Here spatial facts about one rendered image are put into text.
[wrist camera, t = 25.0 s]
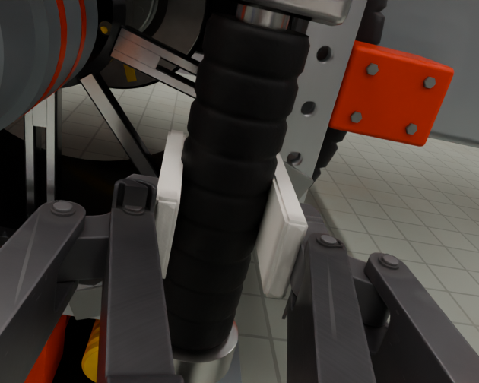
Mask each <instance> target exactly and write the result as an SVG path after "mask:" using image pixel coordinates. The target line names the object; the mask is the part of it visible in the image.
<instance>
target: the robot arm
mask: <svg viewBox="0 0 479 383"><path fill-rule="evenodd" d="M185 139H186V135H184V134H183V131H176V130H171V132H170V131H169V132H168V136H167V143H166V147H165V151H164V155H163V162H162V167H161V171H160V178H156V177H151V176H143V175H139V174H134V173H133V174H132V175H130V176H129V177H127V178H125V179H120V180H118V181H116V183H115V185H114V191H113V202H112V208H111V212H109V213H108V214H103V215H97V216H85V214H86V210H85V209H84V207H82V206H81V205H79V204H77V203H74V202H71V201H65V200H55V201H50V202H46V203H44V204H42V205H41V206H39V208H38V209H37V210H36V211H35V212H34V213H33V214H32V215H31V216H30V217H29V218H28V219H27V221H26V222H25V223H24V224H23V225H22V226H21V227H20V228H19V229H18V230H17V231H16V232H15V233H14V235H13V236H12V237H11V238H10V239H9V240H8V241H7V242H6V243H5V244H4V245H3V246H2V247H1V248H0V383H24V382H25V380H26V378H27V376H28V375H29V373H30V371H31V369H32V368H33V366H34V364H35V362H36V360H37V359H38V357H39V355H40V353H41V352H42V350H43V348H44V346H45V345H46V342H47V340H48V339H49V337H50V335H51V333H52V332H53V330H54V328H55V327H56V325H57V323H58V321H59V319H60V318H61V316H62V314H63V312H64V311H65V308H66V307H67V305H68V303H69V302H70V300H71V298H72V296H73V295H74V293H75V290H76V289H77V288H78V281H79V280H97V279H103V282H102V296H101V309H100V336H99V349H98V363H97V383H184V380H183V377H182V376H181V375H176V374H175V369H174V364H173V352H172V347H171V340H170V329H169V323H168V317H167V306H166V300H165V294H164V288H163V279H165V278H166V274H167V266H168V262H169V258H170V251H171V247H172V242H173V235H174V231H175V227H176V219H177V215H178V211H179V203H180V195H181V185H182V168H183V163H182V160H181V156H182V149H183V145H184V141H185ZM276 157H277V160H278V164H277V168H276V170H275V174H274V178H273V180H272V184H271V187H270V188H269V189H268V190H267V193H268V199H267V202H266V205H265V210H264V213H263V216H262V220H261V221H260V222H259V232H258V235H257V238H256V241H255V245H256V250H257V255H258V260H259V269H260V274H261V279H262V287H263V292H264V294H265V295H266V297H270V298H275V299H283V297H285V296H286V294H287V289H288V287H289V284H290V285H291V288H292V289H291V291H290V295H289V298H288V301H287V304H286V307H285V310H284V314H283V316H282V319H285V318H286V316H287V383H479V355H477V353H476V352H475V351H474V349H473V348H472V347H471V345H470V344H469V343H468V342H467V341H466V339H465V338H464V337H463V336H462V334H461V333H460V332H459V331H458V329H457V328H456V327H455V325H454V324H453V323H452V322H451V321H450V320H449V318H448V317H447V315H446V314H445V313H444V311H443V310H442V309H441V308H440V307H439V306H438V304H437V303H436V302H435V300H434V299H433V298H432V296H431V295H430V294H429V293H428V292H427V291H426V289H425V288H424V287H423V285H422V284H421V283H420V281H419V280H418V279H417V278H416V277H415V276H414V274H413V273H412V272H411V270H410V269H409V268H408V266H407V265H406V264H405V263H403V262H402V261H401V260H399V259H397V258H396V257H395V256H393V255H390V254H387V253H386V254H385V253H381V252H374V253H372V254H370V256H369V258H368V261H367V262H365V261H361V260H359V259H356V258H353V257H351V256H349V255H347V249H346V247H345V245H344V243H343V242H342V241H340V240H339V239H337V238H335V237H334V236H330V235H329V233H328V230H327V229H326V226H325V224H324V222H323V220H322V217H321V215H320V213H319V212H318V211H317V210H316V209H315V208H314V207H313V206H312V205H311V204H304V203H299V201H298V199H297V196H296V193H295V191H294V189H293V186H292V184H291V181H290V178H289V175H288V174H287V171H286V168H285V165H284V162H283V160H282V158H281V155H280V154H279V153H278V154H277V156H276ZM389 316H390V322H389V323H388V322H387V320H388V318H389Z"/></svg>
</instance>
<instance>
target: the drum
mask: <svg viewBox="0 0 479 383"><path fill-rule="evenodd" d="M97 28H98V10H97V0H0V131H1V130H2V129H3V128H5V127H7V126H9V125H10V124H11V123H12V122H14V121H15V120H17V119H19V118H20V117H21V116H23V115H25V114H26V113H28V112H29V111H31V109H32V108H33V107H35V106H36V105H37V104H39V103H40V102H42V101H43V100H45V99H46V98H48V97H50V96H51V95H52V94H54V93H55V92H56V91H57V90H58V89H59V88H60V87H62V86H63V85H65V84H67V83H68V82H69V81H70V80H71V79H72V78H73V77H75V76H76V75H77V73H78V72H79V71H80V70H81V69H82V68H83V67H84V65H85V63H86V62H87V60H88V59H89V57H90V54H91V53H92V50H93V48H94V44H95V41H96V38H97Z"/></svg>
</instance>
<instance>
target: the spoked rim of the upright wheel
mask: <svg viewBox="0 0 479 383"><path fill-rule="evenodd" d="M97 10H98V28H97V38H96V41H95V44H94V48H93V50H92V53H91V54H90V57H89V59H88V60H87V62H86V63H85V65H84V67H83V68H82V69H81V70H80V71H79V72H78V73H77V75H76V76H75V77H73V78H72V79H71V80H70V81H69V82H68V83H67V84H65V85H63V86H62V87H60V88H59V89H58V90H57V91H56V92H55V93H54V94H52V95H51V96H50V97H48V98H46V99H45V100H43V101H42V102H40V103H39V104H37V105H36V106H35V107H33V108H32V109H31V111H29V112H28V113H26V114H25V115H24V140H22V139H21V138H19V137H17V136H15V135H13V134H12V133H10V132H9V131H7V130H5V129H2V130H1V131H0V236H1V237H6V238H11V237H12V236H13V235H14V233H15V232H16V231H17V230H18V229H19V228H20V227H21V226H22V225H23V224H24V223H25V222H26V221H27V219H28V218H29V217H30V216H31V215H32V214H33V213H34V212H35V211H36V210H37V209H38V208H39V206H41V205H42V204H44V203H46V202H50V201H55V200H65V201H71V202H74V203H77V204H79V205H81V206H82V207H84V209H85V210H86V214H85V216H97V215H103V214H108V213H109V212H111V208H112V202H113V191H114V185H115V183H116V181H118V180H120V179H125V178H127V177H129V176H130V175H132V174H133V173H134V174H139V175H143V176H151V177H156V178H160V171H161V167H162V162H163V155H164V151H165V150H163V151H161V152H159V153H155V154H150V152H149V151H148V149H147V148H146V146H145V145H144V143H143V141H142V140H141V138H140V137H139V135H138V133H137V131H136V130H135V128H134V127H133V125H132V124H131V122H130V121H129V119H128V117H127V116H126V114H125V113H124V111H123V110H122V107H121V106H120V105H119V103H118V101H117V100H116V98H115V97H114V95H113V93H112V92H111V90H110V89H109V87H108V86H107V84H106V82H105V80H104V79H103V78H102V76H101V74H100V72H101V71H102V70H103V69H104V68H105V67H106V66H107V65H109V64H110V63H111V62H112V61H113V60H116V61H117V62H121V63H122V64H124V65H127V66H129V67H130V68H133V69H135V70H136V71H139V72H141V73H142V74H145V75H147V76H148V77H150V78H153V79H155V80H157V81H159V82H161V83H163V84H165V85H167V86H169V87H172V88H173V89H175V90H178V91H179V92H181V93H184V94H185V95H187V96H190V97H192V98H194V99H195V98H196V93H195V89H194V87H195V82H193V81H190V80H189V79H187V78H184V77H183V76H181V75H179V74H177V73H175V72H173V71H171V70H169V69H167V68H165V67H163V66H161V65H158V63H159V61H160V59H163V60H164V61H166V62H169V63H170V64H172V65H175V66H176V67H178V68H181V69H182V70H184V71H187V72H188V73H190V74H193V75H194V76H196V75H197V71H198V64H199V63H200V62H199V61H197V60H195V59H193V58H191V57H189V56H188V55H186V54H184V53H182V52H180V51H178V50H176V49H174V48H172V47H170V46H168V45H166V44H164V43H162V42H160V41H158V40H156V39H155V38H153V37H151V36H148V35H147V34H145V33H142V32H141V31H139V30H136V29H135V28H133V27H132V21H133V14H134V5H133V0H97ZM103 21H108V22H110V23H111V24H112V27H111V31H110V34H109V35H106V34H104V33H103V32H102V31H101V29H100V25H101V23H102V22H103ZM78 84H81V85H82V86H83V88H84V89H85V91H86V92H87V94H88V96H89V97H90V98H91V100H92V101H93V103H94V105H95V106H96V108H97V109H98V111H99V112H100V114H101V116H102V117H103V118H104V120H105V121H106V123H107V125H108V126H109V128H110V129H111V131H112V132H113V134H114V135H115V136H116V138H117V140H118V141H119V143H120V144H121V146H122V148H123V149H124V151H125V152H126V153H127V155H128V157H129V158H130V159H129V160H106V161H103V160H85V159H80V158H75V157H68V156H65V155H62V88H65V87H72V86H74V85H78ZM41 127H45V148H46V149H42V148H41Z"/></svg>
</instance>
